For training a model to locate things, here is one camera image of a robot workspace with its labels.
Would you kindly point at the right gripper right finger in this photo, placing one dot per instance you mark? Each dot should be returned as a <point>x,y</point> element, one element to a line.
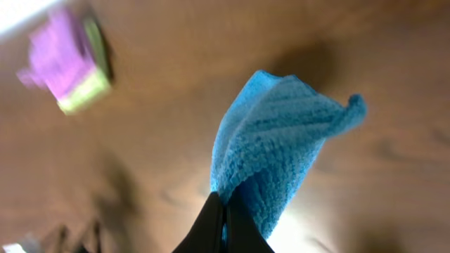
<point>242,234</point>

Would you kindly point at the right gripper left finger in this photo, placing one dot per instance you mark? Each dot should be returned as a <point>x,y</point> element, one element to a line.
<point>206,233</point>

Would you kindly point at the blue microfiber cloth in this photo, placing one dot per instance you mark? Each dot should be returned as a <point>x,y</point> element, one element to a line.
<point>270,137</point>

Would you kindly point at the folded green cloth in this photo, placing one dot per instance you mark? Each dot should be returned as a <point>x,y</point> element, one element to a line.
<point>96,82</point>

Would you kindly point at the folded purple cloth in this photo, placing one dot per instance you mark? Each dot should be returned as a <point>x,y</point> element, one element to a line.
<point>60,56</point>

